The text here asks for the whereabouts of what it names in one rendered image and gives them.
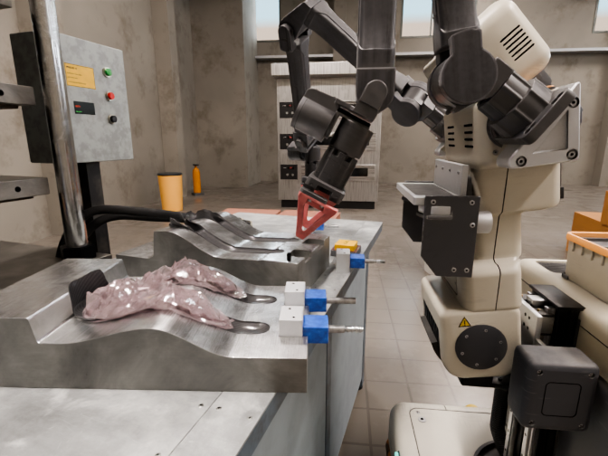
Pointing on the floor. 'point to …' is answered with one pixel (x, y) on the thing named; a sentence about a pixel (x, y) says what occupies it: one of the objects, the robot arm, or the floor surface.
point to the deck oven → (364, 200)
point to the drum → (171, 191)
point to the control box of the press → (80, 112)
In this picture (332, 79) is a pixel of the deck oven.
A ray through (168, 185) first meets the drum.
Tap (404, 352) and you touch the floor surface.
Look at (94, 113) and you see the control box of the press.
